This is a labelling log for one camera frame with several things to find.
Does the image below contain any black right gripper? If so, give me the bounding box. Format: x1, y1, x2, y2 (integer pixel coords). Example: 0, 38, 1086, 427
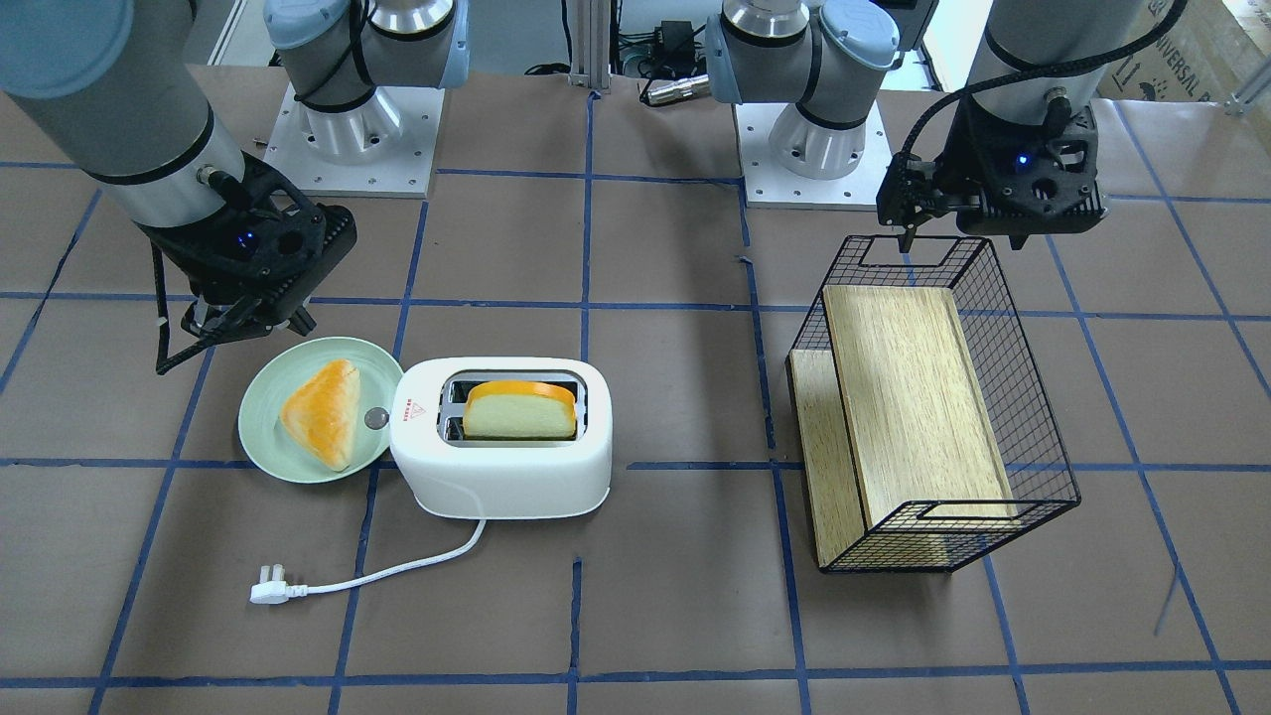
139, 155, 358, 376

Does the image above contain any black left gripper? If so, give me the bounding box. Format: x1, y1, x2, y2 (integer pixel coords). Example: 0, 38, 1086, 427
876, 98, 1107, 253

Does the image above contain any white toaster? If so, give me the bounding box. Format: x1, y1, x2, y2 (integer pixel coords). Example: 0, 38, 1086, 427
386, 357, 616, 519

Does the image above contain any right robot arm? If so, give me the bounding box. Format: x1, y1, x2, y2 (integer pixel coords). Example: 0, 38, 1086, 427
3, 1, 469, 373

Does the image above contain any bread slice in toaster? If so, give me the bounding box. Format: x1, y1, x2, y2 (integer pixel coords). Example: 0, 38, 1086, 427
461, 378, 577, 439

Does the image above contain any green plate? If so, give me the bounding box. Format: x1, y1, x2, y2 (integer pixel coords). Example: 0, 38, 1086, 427
236, 338, 403, 484

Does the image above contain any triangular bread on plate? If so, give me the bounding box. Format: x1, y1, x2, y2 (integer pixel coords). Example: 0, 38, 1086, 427
280, 358, 361, 472

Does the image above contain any wooden step shelf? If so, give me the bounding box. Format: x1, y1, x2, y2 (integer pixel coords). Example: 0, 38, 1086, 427
788, 284, 1023, 573

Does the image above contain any black power adapter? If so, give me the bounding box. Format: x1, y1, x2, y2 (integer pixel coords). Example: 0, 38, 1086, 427
653, 20, 697, 61

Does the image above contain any brown paper table cover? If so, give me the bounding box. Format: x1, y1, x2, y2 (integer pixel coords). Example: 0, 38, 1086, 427
1, 75, 1268, 714

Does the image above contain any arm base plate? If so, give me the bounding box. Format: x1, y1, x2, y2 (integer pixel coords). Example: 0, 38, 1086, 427
733, 103, 894, 212
264, 86, 447, 199

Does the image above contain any black wire basket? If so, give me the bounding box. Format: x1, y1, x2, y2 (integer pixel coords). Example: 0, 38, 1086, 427
785, 235, 1082, 574

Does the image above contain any white toaster plug cable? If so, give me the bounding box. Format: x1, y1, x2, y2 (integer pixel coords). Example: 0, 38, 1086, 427
248, 518, 491, 607

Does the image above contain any aluminium frame post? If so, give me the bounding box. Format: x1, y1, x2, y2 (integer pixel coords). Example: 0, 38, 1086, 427
564, 1, 619, 95

